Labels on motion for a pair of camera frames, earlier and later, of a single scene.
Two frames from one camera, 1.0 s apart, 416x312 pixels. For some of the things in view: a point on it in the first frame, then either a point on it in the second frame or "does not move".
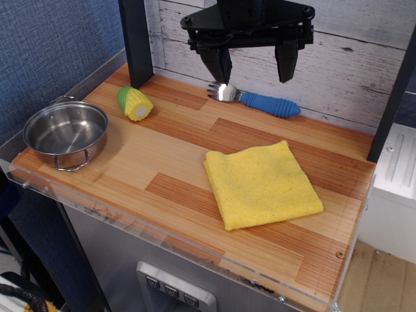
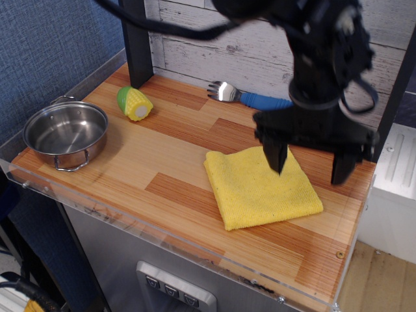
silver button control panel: [160, 290] does not move
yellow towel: [259, 186] does not move
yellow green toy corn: [134, 103] does not move
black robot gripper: [249, 24] -> [315, 120]
